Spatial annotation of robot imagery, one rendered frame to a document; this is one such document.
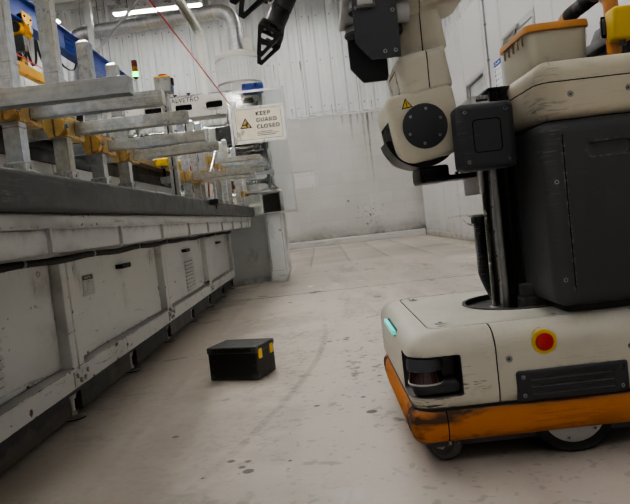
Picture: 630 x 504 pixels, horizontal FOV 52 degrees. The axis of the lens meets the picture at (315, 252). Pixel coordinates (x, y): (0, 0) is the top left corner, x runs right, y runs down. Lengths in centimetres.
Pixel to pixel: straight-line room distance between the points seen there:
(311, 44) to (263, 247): 713
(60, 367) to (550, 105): 156
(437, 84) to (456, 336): 58
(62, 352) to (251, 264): 404
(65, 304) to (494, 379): 131
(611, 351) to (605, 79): 56
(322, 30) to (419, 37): 1108
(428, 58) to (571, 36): 33
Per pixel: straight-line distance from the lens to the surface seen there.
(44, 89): 121
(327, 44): 1261
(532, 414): 142
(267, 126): 591
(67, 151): 168
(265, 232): 601
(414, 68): 155
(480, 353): 137
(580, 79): 147
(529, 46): 164
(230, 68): 1023
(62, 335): 213
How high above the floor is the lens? 54
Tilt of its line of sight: 3 degrees down
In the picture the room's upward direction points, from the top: 6 degrees counter-clockwise
